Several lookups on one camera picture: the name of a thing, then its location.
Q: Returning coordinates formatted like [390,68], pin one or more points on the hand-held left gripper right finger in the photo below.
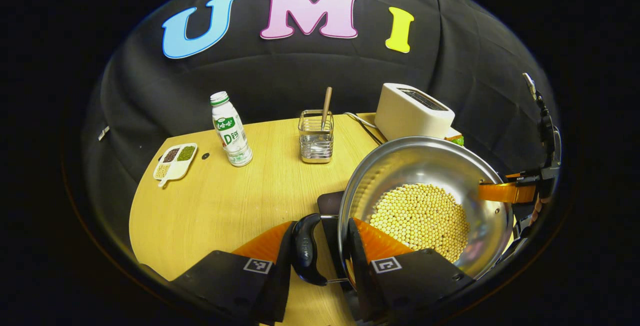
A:
[360,276]

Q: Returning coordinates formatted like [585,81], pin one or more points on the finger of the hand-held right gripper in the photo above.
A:
[505,192]
[525,221]

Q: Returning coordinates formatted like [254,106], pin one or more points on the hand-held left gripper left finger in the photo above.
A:
[280,276]

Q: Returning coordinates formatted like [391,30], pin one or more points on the black induction cooktop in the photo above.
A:
[330,203]

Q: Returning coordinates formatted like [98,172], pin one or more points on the small toy sandwich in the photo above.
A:
[455,137]

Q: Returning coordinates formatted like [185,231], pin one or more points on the pile of soybeans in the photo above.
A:
[420,216]

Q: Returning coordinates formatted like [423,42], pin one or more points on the white toaster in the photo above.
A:
[405,116]

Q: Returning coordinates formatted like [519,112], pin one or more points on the white drink bottle green label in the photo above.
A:
[231,131]

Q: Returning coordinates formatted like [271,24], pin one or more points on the white divided dish of beans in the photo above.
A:
[175,163]

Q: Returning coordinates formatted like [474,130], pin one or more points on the wooden stick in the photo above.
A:
[326,106]

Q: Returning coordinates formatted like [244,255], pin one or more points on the black backdrop cloth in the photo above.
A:
[300,76]

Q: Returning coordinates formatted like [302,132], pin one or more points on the silver clip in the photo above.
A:
[104,133]

